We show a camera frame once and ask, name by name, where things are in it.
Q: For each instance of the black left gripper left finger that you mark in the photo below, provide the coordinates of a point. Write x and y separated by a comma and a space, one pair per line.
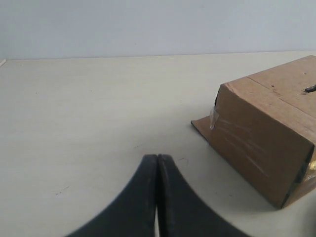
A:
132, 213

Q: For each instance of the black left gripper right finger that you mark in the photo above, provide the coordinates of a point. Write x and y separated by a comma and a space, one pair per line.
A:
181, 212

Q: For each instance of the brown cardboard slotted box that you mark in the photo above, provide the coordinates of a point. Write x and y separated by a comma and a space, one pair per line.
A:
264, 125

